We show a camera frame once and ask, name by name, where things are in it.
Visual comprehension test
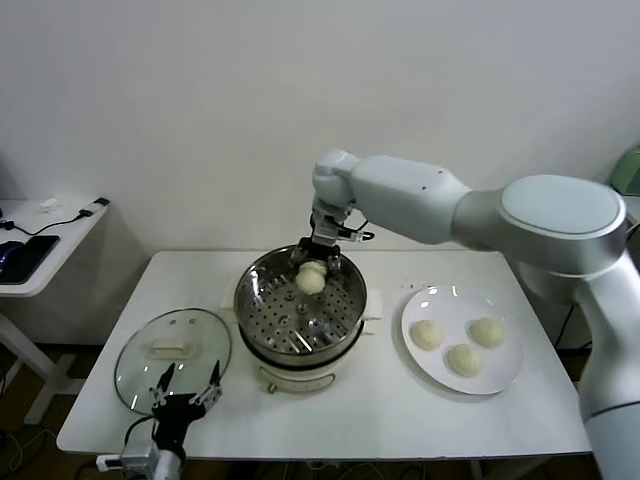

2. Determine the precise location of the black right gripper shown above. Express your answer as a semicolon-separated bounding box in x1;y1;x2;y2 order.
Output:
288;237;345;277

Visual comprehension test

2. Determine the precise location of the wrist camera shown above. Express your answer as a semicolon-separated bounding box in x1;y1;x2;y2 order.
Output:
335;225;375;245
96;439;157;471

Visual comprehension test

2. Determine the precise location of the black smartphone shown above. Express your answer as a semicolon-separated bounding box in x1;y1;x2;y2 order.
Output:
0;234;61;286

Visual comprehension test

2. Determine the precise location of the white steamed baozi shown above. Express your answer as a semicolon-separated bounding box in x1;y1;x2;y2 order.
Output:
469;317;505;347
446;343;485;376
410;319;445;350
294;260;327;296

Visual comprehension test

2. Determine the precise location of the blue computer mouse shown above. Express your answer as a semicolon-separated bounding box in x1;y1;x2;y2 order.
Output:
0;240;26;274

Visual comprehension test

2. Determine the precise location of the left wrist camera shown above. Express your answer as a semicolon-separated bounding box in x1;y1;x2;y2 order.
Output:
96;439;157;471

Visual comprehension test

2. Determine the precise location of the white round plate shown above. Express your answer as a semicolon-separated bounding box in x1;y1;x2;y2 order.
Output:
399;284;525;396

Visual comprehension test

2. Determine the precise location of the mint green appliance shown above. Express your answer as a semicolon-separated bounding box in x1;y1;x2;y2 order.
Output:
608;142;640;197

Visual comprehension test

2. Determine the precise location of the round glass pot lid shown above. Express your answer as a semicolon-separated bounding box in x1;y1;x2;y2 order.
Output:
113;307;234;416

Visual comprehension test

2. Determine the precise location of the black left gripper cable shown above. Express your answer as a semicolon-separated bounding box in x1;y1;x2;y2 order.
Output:
123;415;157;454

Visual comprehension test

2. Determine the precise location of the cream electric cooker base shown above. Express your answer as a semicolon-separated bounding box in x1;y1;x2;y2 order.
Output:
221;279;385;396

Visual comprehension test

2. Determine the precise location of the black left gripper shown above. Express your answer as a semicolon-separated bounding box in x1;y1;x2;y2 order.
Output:
148;359;224;451

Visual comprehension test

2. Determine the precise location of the black charger cable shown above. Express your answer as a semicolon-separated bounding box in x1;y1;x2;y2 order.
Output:
0;198;110;237

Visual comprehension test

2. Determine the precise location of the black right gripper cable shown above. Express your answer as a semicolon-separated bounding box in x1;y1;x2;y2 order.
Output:
349;212;376;242

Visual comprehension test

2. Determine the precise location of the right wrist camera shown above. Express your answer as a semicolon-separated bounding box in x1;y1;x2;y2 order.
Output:
335;225;375;245

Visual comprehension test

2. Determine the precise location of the steel steamer basket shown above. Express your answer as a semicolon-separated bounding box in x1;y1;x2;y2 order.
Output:
222;243;384;362

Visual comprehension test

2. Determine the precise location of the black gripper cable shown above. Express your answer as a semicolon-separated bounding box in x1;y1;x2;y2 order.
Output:
349;212;376;242
123;415;157;454

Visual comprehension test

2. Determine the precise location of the white side desk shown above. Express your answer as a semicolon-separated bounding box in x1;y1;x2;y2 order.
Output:
0;198;110;427
619;192;640;229

